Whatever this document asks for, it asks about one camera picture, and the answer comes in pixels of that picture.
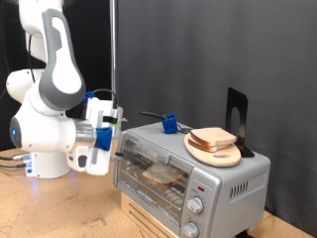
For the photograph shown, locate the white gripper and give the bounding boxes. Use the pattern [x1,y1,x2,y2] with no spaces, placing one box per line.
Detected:
[85,97,130,177]

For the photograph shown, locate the glass oven door with handle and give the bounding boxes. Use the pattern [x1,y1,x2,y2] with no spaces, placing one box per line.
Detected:
[113,131,195,236]

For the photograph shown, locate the spatula with blue grip block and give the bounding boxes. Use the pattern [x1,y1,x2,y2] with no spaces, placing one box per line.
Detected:
[139,109,194,135]

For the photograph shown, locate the thick white bread slice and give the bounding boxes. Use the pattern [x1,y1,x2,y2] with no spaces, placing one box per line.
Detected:
[142,162,186,186]

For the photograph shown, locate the silver oven timer knob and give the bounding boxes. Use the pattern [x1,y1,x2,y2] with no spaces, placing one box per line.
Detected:
[181,221,200,238]

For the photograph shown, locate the silver oven temperature knob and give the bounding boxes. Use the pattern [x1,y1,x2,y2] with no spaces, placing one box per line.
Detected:
[186,196,205,215]

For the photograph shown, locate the silver toaster oven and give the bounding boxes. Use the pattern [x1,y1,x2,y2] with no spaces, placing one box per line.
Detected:
[113,119,271,238]

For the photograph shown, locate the vertical metal pole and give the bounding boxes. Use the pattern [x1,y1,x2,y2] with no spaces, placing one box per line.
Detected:
[109,0,118,100]

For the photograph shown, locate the black curtain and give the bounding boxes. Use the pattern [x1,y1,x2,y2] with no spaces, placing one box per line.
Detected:
[0,0,113,152]

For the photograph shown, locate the oval wooden cutting board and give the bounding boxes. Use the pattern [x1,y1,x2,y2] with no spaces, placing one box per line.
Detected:
[183,132,243,168]

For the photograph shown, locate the black metal bookend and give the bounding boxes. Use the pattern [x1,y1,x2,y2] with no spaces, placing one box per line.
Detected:
[225,86,256,159]

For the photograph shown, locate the grey backdrop fabric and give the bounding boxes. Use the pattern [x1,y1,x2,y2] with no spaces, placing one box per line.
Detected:
[116,0,317,237]

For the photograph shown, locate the metal wire oven rack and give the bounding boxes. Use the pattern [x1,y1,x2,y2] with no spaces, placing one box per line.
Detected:
[119,155,188,216]

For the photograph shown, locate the plain black base cable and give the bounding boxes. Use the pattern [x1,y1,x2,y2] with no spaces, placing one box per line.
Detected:
[0,162,28,169]

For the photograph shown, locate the base cable with metal connector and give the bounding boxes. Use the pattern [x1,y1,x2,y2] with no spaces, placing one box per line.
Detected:
[0,153,33,162]

